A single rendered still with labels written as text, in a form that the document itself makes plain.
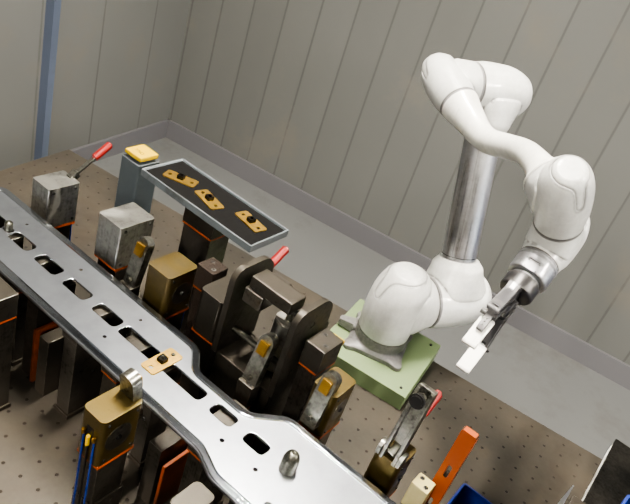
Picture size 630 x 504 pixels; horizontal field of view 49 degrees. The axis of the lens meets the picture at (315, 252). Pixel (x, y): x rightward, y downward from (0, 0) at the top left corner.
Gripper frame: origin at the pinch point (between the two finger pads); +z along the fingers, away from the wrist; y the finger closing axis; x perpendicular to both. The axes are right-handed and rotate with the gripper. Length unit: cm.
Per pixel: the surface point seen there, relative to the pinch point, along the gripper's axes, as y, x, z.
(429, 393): 10.4, 0.6, 15.4
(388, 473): -3.8, 1.3, 28.2
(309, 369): -3.2, -23.7, 21.7
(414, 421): 5.4, 0.7, 19.7
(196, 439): 6, -28, 47
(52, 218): -8, -102, 30
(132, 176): -6, -94, 9
